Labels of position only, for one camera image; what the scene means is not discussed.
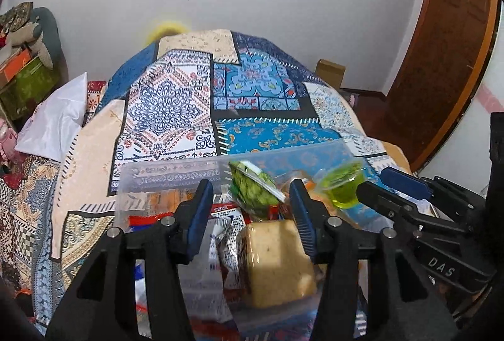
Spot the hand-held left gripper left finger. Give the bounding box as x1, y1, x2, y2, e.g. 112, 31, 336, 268
46, 179, 215, 341

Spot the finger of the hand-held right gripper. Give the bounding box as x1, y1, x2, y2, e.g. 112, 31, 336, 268
355, 181, 426, 233
379, 167, 489, 225

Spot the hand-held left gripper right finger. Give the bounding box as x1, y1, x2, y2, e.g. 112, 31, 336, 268
289, 179, 459, 341

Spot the blue white snack packet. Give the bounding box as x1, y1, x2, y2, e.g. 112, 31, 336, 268
209, 205, 248, 288

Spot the brown biscuit packet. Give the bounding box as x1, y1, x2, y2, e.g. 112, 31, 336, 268
145, 189, 194, 210

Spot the green jelly snack packet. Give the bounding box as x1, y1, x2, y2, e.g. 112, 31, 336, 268
320, 163, 365, 210

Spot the clear plastic storage container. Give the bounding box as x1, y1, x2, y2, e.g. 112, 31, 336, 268
115, 139, 381, 341

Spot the red snack packet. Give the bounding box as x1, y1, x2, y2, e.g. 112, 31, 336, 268
129, 212, 176, 233

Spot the yellow sponge cake packet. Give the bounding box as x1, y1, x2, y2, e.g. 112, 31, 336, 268
238, 220, 319, 309

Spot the green pea snack packet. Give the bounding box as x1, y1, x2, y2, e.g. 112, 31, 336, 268
228, 160, 287, 218

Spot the blue patchwork quilt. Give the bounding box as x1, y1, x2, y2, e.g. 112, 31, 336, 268
31, 29, 413, 341

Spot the wooden door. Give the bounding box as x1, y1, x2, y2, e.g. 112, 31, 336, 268
383, 0, 501, 173

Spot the cardboard box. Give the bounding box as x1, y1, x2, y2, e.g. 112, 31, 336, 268
314, 59, 346, 88

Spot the white pillow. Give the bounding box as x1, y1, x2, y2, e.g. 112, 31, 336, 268
15, 72, 88, 163

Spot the patterned bed sheet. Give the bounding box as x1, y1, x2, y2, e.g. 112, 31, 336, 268
0, 154, 61, 328

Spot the yellow hoop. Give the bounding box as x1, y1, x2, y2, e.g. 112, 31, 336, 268
145, 20, 192, 45

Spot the pink doll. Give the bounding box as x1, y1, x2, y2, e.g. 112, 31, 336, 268
0, 119, 19, 162

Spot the orange box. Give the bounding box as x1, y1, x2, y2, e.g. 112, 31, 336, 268
0, 49, 33, 86

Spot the dark patterned cloth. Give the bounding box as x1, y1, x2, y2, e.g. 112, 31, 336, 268
0, 2, 34, 37

